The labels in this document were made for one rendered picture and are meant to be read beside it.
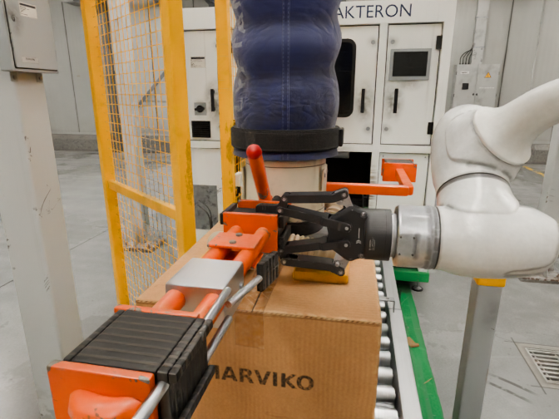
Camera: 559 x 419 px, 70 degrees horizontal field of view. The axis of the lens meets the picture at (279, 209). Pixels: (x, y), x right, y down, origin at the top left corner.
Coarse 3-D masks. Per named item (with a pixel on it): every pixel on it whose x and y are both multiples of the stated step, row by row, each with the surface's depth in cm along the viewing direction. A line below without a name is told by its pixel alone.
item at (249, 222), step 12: (240, 204) 66; (252, 204) 66; (228, 216) 59; (240, 216) 59; (252, 216) 58; (264, 216) 58; (276, 216) 58; (228, 228) 60; (252, 228) 59; (276, 228) 58; (288, 228) 64; (276, 240) 59; (264, 252) 60
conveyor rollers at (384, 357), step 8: (376, 264) 213; (376, 272) 204; (384, 312) 163; (384, 320) 161; (384, 328) 153; (384, 336) 154; (384, 344) 145; (384, 352) 138; (384, 360) 136; (384, 368) 130; (384, 376) 128; (392, 376) 128; (384, 392) 120; (392, 392) 120; (376, 400) 120; (384, 400) 119; (392, 400) 119; (376, 408) 113; (384, 408) 113; (392, 408) 114; (376, 416) 112; (384, 416) 111; (392, 416) 111
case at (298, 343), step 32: (192, 256) 84; (160, 288) 70; (256, 288) 70; (288, 288) 70; (320, 288) 70; (352, 288) 70; (256, 320) 63; (288, 320) 62; (320, 320) 61; (352, 320) 61; (224, 352) 66; (256, 352) 65; (288, 352) 64; (320, 352) 63; (352, 352) 62; (224, 384) 68; (256, 384) 67; (288, 384) 66; (320, 384) 65; (352, 384) 64; (192, 416) 71; (224, 416) 70; (256, 416) 69; (288, 416) 67; (320, 416) 66; (352, 416) 65
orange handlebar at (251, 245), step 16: (400, 176) 96; (352, 192) 87; (368, 192) 87; (384, 192) 86; (400, 192) 85; (224, 240) 52; (240, 240) 52; (256, 240) 52; (208, 256) 48; (224, 256) 51; (240, 256) 48; (256, 256) 51; (160, 304) 37; (176, 304) 38; (208, 304) 37; (224, 304) 39; (80, 400) 25; (96, 400) 25; (112, 400) 25; (128, 400) 25; (80, 416) 25; (96, 416) 24; (112, 416) 24; (128, 416) 25
